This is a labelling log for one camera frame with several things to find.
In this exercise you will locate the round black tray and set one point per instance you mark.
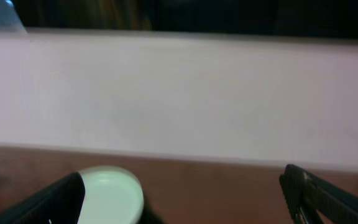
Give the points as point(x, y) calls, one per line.
point(148, 215)

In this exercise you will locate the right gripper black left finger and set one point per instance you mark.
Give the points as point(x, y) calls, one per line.
point(59, 203)

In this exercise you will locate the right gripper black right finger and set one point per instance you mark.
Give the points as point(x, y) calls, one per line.
point(307, 196)

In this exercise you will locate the green plate, near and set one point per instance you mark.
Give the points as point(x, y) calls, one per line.
point(113, 195)

